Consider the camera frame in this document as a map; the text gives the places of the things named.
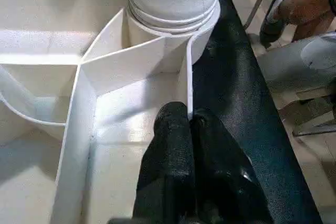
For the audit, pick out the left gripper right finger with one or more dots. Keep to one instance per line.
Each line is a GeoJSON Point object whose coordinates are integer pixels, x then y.
{"type": "Point", "coordinates": [226, 182]}

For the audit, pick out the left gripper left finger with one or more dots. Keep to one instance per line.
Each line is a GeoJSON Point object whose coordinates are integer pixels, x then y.
{"type": "Point", "coordinates": [168, 166]}

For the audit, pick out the black work mat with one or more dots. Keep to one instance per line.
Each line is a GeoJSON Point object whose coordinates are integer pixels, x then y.
{"type": "Point", "coordinates": [241, 103]}

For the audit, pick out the black shoe white rim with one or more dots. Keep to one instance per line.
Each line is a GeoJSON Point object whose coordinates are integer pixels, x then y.
{"type": "Point", "coordinates": [273, 19]}

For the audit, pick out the black tripod stand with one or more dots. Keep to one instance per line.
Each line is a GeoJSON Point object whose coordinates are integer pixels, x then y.
{"type": "Point", "coordinates": [260, 1]}

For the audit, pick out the person's bare leg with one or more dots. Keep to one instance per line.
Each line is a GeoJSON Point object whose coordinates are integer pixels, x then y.
{"type": "Point", "coordinates": [310, 6]}

